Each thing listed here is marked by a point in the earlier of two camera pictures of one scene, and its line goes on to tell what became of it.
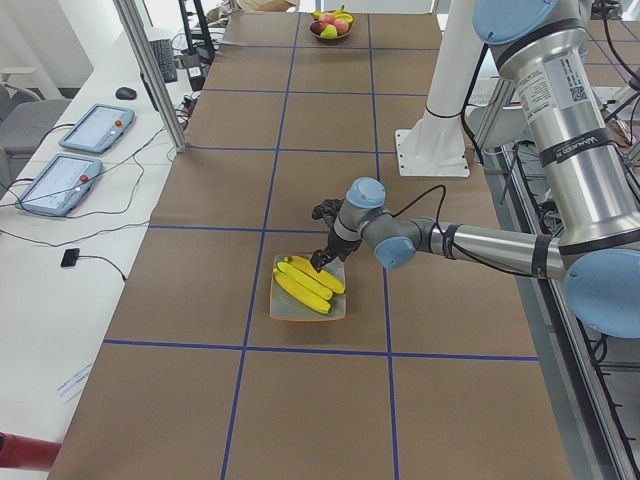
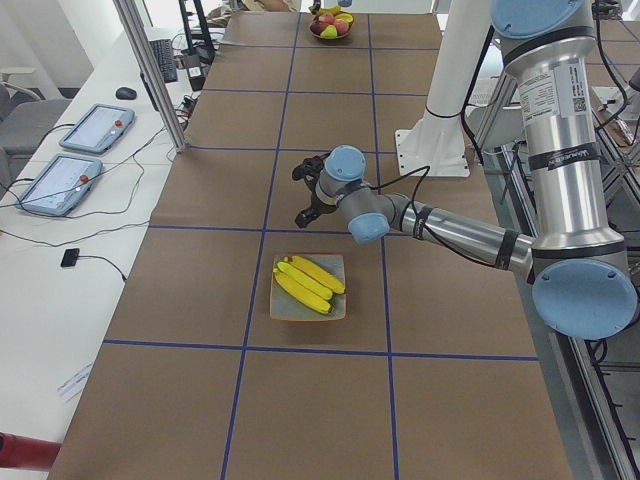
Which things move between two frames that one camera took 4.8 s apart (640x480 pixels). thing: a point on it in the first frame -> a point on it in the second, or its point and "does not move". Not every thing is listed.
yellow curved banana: x=306 y=267 does not move
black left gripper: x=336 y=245 -> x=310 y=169
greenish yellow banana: x=304 y=281 does not move
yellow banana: x=307 y=297 does not move
